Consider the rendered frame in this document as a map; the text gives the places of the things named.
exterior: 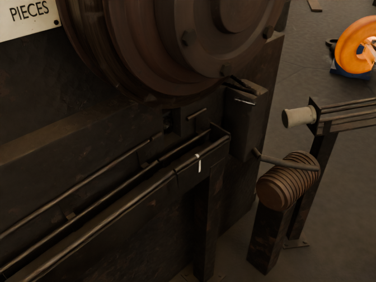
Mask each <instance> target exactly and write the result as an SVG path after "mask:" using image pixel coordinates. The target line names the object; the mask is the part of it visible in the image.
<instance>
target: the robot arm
mask: <svg viewBox="0 0 376 282"><path fill-rule="evenodd" d="M361 44H362V45H363V46H364V50H363V52H362V54H363V55H364V56H365V58H366V60H367V61H368V63H369V64H370V66H371V71H372V72H376V37H375V36H373V37H369V38H367V39H365V40H364V41H363V42H362V43H361Z"/></svg>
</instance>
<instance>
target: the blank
mask: <svg viewBox="0 0 376 282"><path fill-rule="evenodd" d="M373 36H375V37H376V15H373V16H366V17H363V18H361V19H359V20H357V21H355V22H354V23H353V24H351V25H350V26H349V27H348V28H347V29H346V30H345V31H344V32H343V33H342V35H341V36H340V38H339V40H338V42H337V44H336V47H335V59H336V61H337V63H338V64H339V66H340V67H341V68H342V69H343V70H345V71H346V72H349V73H353V74H360V73H365V72H368V71H370V70H371V66H370V64H369V63H368V61H367V60H366V58H365V56H364V55H363V54H356V51H357V48H358V46H359V45H360V44H361V43H362V42H363V41H364V40H365V39H367V38H369V37H373Z"/></svg>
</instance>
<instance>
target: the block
mask: <svg viewBox="0 0 376 282"><path fill-rule="evenodd" d="M241 80H242V81H244V82H245V83H246V84H248V85H249V86H251V87H252V88H254V89H255V90H259V91H260V93H261V94H260V95H259V96H258V97H256V96H255V95H253V94H250V93H247V92H243V91H240V90H236V89H234V88H230V87H227V92H226V99H225V112H224V125H223V129H224V130H226V131H228V132H229V133H230V134H231V141H230V144H229V152H228V154H230V155H231V156H233V157H234V158H236V159H238V160H239V161H241V162H246V161H247V160H249V159H250V158H251V157H253V154H252V153H251V150H252V148H253V147H256V149H257V150H259V144H260V138H261V132H262V126H263V123H264V117H265V111H266V105H267V99H268V95H269V91H268V90H267V89H266V88H264V87H261V86H259V85H257V84H255V83H253V82H250V81H248V80H246V79H241ZM235 97H239V98H242V99H245V100H250V101H253V102H256V103H257V104H256V106H251V105H247V104H243V103H241V102H237V101H234V98H235Z"/></svg>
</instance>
